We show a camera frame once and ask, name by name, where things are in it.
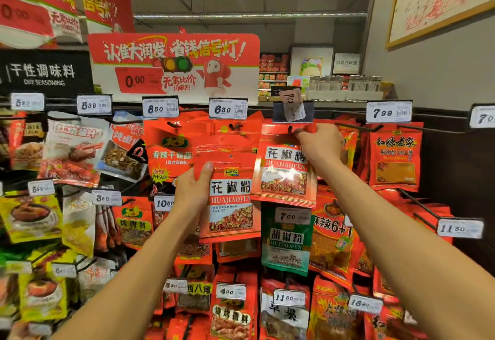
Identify metal ceiling rail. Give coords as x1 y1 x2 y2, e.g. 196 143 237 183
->
134 12 368 20

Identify yellow green packet bowl picture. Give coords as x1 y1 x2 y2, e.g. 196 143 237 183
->
0 192 63 244

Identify rows of hanging red packets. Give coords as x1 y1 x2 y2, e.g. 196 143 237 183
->
116 111 453 340

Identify red white promotion sign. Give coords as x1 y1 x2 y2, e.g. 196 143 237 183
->
89 33 261 105

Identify small white sign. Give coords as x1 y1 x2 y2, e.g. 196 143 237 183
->
333 53 361 74

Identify red packet with dish picture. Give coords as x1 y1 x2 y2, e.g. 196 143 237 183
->
8 111 46 170

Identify person's left hand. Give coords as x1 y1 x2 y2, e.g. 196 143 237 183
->
173 161 215 225

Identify white picture poster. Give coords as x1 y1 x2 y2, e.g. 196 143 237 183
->
290 44 335 82

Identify black category sign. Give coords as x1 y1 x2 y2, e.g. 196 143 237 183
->
0 50 95 97

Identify distant shelf goods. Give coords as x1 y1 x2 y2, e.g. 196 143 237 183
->
259 52 395 101

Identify person's right forearm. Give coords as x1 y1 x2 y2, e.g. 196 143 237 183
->
321 158 495 340

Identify person's right hand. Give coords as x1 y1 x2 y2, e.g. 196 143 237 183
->
296 123 345 171

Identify green white-label packet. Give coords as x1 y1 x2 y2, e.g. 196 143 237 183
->
261 203 314 277

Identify pale white packet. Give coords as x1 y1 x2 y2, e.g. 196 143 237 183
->
62 190 97 258

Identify hanging display of seasoning packets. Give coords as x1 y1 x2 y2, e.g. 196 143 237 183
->
0 88 495 329

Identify assorted green brown packets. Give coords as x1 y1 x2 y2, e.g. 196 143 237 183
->
0 247 117 340

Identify clear packet with red label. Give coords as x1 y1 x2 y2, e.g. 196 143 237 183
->
96 115 148 182

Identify white red-print sauce packet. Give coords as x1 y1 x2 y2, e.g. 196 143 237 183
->
39 115 109 188

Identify person's left forearm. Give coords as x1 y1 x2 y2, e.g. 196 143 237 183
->
50 212 206 340

